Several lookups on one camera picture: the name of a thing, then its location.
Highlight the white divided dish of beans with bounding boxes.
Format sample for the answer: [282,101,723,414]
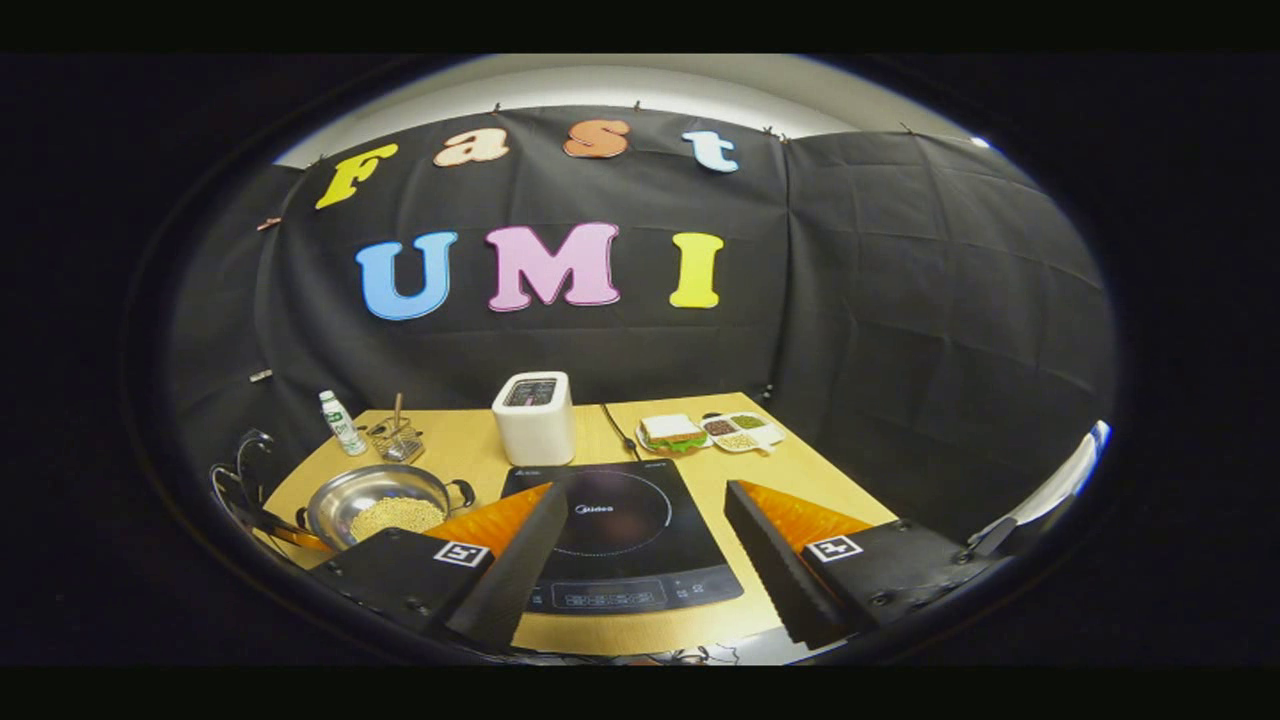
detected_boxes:
[700,411,787,456]

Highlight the pile of soybeans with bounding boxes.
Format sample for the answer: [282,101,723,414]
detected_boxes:
[348,496,447,544]

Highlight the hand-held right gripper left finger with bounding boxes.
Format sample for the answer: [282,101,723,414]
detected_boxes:
[305,482,569,649]

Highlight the white toaster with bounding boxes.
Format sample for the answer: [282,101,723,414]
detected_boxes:
[491,371,578,468]

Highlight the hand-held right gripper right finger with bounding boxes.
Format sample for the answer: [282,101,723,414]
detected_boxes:
[724,480,1016,649]

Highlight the white milk drink bottle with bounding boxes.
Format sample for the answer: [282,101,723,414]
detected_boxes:
[318,389,368,457]

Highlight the black induction cooktop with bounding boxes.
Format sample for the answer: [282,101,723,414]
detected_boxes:
[500,458,746,616]

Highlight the wire mesh basket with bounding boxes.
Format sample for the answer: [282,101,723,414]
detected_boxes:
[366,416,425,464]

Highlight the steel pot with black handles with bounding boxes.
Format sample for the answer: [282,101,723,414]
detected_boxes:
[295,462,477,553]

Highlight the black power cable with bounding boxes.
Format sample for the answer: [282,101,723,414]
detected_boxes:
[600,403,642,461]

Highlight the sandwich on plate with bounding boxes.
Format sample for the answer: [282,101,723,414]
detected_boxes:
[636,413,711,456]

